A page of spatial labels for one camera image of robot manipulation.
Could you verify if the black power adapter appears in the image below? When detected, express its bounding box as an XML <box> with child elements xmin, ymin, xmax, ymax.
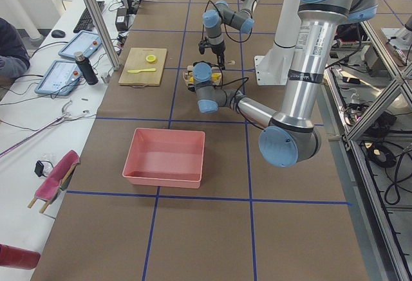
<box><xmin>115</xmin><ymin>7</ymin><xmax>129</xmax><ymax>32</ymax></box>

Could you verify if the pink plastic bin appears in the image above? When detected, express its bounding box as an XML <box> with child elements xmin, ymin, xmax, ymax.
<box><xmin>122</xmin><ymin>128</ymin><xmax>205</xmax><ymax>189</ymax></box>

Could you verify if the yellow toy lemon slice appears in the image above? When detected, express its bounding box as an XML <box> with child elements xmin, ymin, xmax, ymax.
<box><xmin>145</xmin><ymin>55</ymin><xmax>157</xmax><ymax>64</ymax></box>

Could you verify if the black water bottle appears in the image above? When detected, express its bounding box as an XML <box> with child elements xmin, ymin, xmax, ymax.
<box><xmin>74</xmin><ymin>51</ymin><xmax>98</xmax><ymax>86</ymax></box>

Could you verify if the red cylinder bottle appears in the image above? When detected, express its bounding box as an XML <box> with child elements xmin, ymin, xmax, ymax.
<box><xmin>1</xmin><ymin>244</ymin><xmax>41</xmax><ymax>270</ymax></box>

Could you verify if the teach pendant tablet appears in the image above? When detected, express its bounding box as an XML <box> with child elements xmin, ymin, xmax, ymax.
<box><xmin>58</xmin><ymin>30</ymin><xmax>102</xmax><ymax>60</ymax></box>
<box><xmin>35</xmin><ymin>60</ymin><xmax>82</xmax><ymax>96</ymax></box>

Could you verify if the wooden cutting board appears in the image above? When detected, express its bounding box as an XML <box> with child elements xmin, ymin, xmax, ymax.
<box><xmin>118</xmin><ymin>48</ymin><xmax>167</xmax><ymax>87</ymax></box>

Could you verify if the black keyboard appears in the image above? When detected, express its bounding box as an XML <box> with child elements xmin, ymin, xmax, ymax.
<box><xmin>73</xmin><ymin>8</ymin><xmax>95</xmax><ymax>33</ymax></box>

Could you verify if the near teach pendant tablet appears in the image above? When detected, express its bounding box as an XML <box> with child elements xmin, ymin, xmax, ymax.
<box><xmin>35</xmin><ymin>60</ymin><xmax>82</xmax><ymax>96</ymax></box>

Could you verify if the pink cloth on rack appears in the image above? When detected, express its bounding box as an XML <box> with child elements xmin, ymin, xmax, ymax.
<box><xmin>34</xmin><ymin>150</ymin><xmax>80</xmax><ymax>201</ymax></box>

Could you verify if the black computer mouse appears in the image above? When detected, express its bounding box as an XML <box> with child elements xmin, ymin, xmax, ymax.
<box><xmin>51</xmin><ymin>30</ymin><xmax>66</xmax><ymax>39</ymax></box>

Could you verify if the far teach pendant tablet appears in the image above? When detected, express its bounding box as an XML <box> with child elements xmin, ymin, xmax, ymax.
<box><xmin>58</xmin><ymin>30</ymin><xmax>102</xmax><ymax>60</ymax></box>

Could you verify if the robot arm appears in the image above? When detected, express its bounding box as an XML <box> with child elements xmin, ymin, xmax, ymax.
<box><xmin>192</xmin><ymin>0</ymin><xmax>378</xmax><ymax>167</ymax></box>
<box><xmin>198</xmin><ymin>0</ymin><xmax>259</xmax><ymax>69</ymax></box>

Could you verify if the yellow plastic toy knife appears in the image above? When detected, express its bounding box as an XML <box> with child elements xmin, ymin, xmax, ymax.
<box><xmin>127</xmin><ymin>68</ymin><xmax>156</xmax><ymax>74</ymax></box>

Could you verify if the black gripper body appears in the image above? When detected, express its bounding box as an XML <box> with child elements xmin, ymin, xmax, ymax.
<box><xmin>198</xmin><ymin>38</ymin><xmax>225</xmax><ymax>69</ymax></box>

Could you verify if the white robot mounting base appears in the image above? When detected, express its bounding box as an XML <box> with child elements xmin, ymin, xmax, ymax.
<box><xmin>255</xmin><ymin>0</ymin><xmax>313</xmax><ymax>86</ymax></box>

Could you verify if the yellow toy corn cob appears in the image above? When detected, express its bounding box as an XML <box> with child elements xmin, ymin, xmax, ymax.
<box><xmin>189</xmin><ymin>73</ymin><xmax>221</xmax><ymax>82</ymax></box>

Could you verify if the seated person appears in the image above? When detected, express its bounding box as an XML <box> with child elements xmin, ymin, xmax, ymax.
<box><xmin>1</xmin><ymin>18</ymin><xmax>30</xmax><ymax>78</ymax></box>

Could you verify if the reacher grabber tool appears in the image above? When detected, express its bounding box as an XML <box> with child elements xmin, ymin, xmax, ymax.
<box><xmin>0</xmin><ymin>100</ymin><xmax>97</xmax><ymax>158</ymax></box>

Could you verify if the aluminium frame post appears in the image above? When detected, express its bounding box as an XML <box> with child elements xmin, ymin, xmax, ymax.
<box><xmin>83</xmin><ymin>0</ymin><xmax>120</xmax><ymax>71</ymax></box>

